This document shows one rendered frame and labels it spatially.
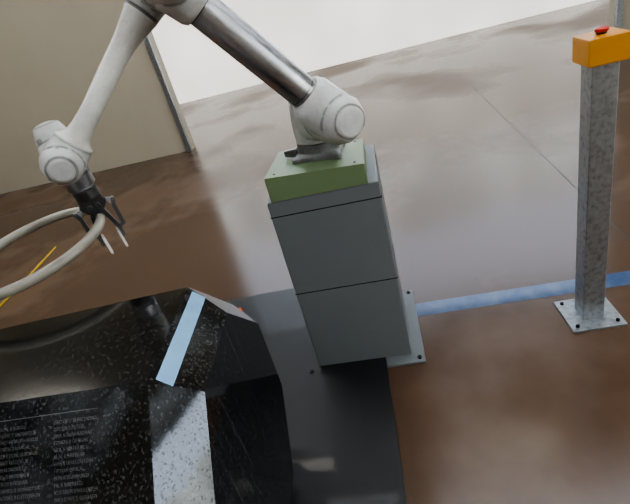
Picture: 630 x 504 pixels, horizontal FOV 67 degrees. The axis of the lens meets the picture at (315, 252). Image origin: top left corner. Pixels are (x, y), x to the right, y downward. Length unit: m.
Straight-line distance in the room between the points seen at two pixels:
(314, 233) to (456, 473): 0.91
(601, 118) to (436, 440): 1.18
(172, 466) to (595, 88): 1.57
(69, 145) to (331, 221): 0.85
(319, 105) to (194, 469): 1.03
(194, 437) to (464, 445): 1.00
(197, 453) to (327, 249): 0.94
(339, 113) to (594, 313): 1.32
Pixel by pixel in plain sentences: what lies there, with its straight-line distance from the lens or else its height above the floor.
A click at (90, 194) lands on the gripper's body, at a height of 1.03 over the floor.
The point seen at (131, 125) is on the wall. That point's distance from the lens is 6.40.
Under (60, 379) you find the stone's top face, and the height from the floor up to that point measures 0.83.
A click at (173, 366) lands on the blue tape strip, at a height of 0.80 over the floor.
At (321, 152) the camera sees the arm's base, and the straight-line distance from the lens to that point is 1.74.
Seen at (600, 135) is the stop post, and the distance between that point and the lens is 1.85.
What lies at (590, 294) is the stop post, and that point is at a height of 0.13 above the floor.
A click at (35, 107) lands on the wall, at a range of 6.90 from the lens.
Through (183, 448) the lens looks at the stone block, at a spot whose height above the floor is 0.70.
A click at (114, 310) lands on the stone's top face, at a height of 0.83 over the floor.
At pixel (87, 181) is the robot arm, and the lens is 1.63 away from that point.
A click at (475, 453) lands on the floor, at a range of 1.77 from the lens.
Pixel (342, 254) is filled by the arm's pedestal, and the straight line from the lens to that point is 1.77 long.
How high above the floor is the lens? 1.43
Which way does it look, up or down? 29 degrees down
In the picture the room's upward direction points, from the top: 16 degrees counter-clockwise
